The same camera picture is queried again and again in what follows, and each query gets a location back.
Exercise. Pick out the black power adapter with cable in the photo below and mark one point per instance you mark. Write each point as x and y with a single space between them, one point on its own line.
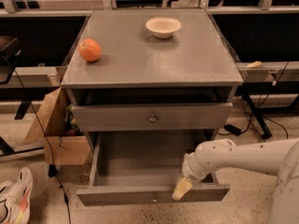
255 109

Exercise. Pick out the grey top drawer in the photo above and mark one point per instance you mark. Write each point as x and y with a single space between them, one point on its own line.
151 109

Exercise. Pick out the white paper bowl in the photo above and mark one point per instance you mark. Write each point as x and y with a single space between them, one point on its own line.
163 27

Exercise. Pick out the black chair left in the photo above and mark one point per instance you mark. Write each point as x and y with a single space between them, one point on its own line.
10 51

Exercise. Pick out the brown cardboard box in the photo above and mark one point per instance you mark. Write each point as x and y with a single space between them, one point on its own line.
61 145

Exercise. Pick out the grey drawer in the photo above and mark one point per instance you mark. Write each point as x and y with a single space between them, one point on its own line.
137 167
151 109

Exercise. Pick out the grey wooden drawer cabinet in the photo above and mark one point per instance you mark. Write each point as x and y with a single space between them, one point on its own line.
194 57

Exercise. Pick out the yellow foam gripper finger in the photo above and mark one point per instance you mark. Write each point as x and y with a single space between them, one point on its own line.
182 187

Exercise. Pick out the small yellow foam piece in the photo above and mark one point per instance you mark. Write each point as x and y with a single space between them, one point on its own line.
254 64

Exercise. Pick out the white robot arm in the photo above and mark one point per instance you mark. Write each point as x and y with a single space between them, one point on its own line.
279 158

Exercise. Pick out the orange fruit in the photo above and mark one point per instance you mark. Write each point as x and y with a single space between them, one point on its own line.
89 50

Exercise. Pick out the white and orange sneaker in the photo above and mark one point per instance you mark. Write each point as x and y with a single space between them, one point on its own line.
15 199

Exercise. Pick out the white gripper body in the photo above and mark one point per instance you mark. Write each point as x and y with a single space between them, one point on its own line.
189 169

